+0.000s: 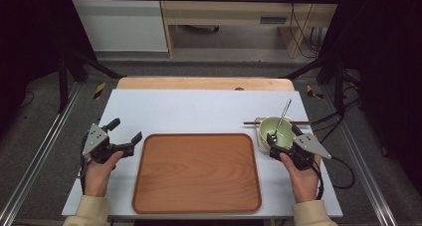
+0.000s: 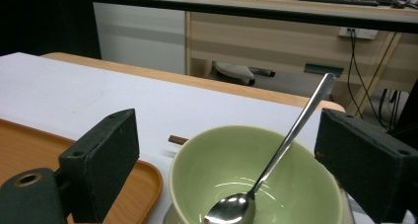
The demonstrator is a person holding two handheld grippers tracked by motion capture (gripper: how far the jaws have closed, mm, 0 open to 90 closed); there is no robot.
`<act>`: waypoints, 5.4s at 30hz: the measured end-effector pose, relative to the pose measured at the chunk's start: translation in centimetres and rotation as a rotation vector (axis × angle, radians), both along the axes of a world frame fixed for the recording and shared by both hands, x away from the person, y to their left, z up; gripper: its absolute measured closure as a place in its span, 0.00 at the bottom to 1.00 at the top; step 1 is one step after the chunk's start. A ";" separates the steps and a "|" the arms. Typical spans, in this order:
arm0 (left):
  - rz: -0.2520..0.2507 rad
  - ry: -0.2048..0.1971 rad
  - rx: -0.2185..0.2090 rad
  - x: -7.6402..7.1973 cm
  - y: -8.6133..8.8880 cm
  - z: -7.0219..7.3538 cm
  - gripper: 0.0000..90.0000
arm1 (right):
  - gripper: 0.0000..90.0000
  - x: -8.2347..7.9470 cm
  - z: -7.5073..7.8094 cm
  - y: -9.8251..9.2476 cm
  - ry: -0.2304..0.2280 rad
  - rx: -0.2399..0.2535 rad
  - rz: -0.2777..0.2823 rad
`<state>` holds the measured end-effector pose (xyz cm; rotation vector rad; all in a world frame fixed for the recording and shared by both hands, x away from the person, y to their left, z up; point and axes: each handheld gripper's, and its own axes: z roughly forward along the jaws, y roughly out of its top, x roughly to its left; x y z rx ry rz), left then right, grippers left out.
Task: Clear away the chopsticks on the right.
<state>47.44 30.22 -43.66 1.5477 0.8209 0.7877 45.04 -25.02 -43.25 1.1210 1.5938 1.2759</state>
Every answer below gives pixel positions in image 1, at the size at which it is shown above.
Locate black metal stand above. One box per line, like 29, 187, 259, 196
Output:
57, 48, 124, 114
284, 51, 346, 115

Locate person's right hand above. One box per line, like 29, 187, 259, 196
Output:
279, 151, 322, 204

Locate white square plate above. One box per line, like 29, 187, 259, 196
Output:
256, 115, 295, 153

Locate black curtain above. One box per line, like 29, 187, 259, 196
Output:
0, 0, 98, 130
319, 0, 422, 197

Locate wooden tray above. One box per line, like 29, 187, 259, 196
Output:
131, 132, 263, 215

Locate white cabinet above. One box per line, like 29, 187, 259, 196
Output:
66, 0, 169, 53

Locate left hand-held gripper cable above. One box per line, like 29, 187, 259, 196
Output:
79, 134, 90, 195

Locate green bowl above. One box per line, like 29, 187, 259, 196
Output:
258, 115, 295, 150

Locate aluminium floor rail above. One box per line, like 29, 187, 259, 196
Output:
0, 82, 84, 226
320, 86, 399, 226

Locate right hand-held gripper cable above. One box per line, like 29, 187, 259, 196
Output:
312, 155, 356, 201

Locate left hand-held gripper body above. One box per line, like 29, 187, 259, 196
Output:
82, 122, 135, 164

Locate person's left hand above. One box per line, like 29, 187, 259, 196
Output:
84, 150, 124, 198

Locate black floor cables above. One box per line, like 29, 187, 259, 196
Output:
311, 70, 362, 144

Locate hand-held gripper cable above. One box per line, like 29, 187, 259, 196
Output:
312, 155, 356, 201
79, 134, 90, 195

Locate light wooden desk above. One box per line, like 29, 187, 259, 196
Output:
157, 0, 344, 59

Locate grey label on desk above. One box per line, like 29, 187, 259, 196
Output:
259, 16, 289, 26

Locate yellow black tape strip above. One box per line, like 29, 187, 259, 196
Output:
306, 84, 324, 100
93, 82, 106, 101

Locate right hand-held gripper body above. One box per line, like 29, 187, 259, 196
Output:
269, 133, 332, 171

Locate metal spoon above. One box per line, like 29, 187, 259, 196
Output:
273, 99, 293, 137

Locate dark wooden chopstick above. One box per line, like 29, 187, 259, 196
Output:
243, 121, 313, 126
243, 120, 313, 124

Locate black cables under desk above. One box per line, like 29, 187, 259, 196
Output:
289, 2, 325, 60

